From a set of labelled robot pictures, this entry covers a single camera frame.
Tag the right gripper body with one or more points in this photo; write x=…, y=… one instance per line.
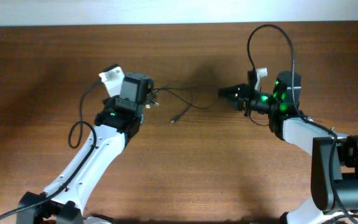
x=250, y=98

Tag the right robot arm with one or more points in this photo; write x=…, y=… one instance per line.
x=334, y=166

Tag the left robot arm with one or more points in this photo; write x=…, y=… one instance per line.
x=120, y=120

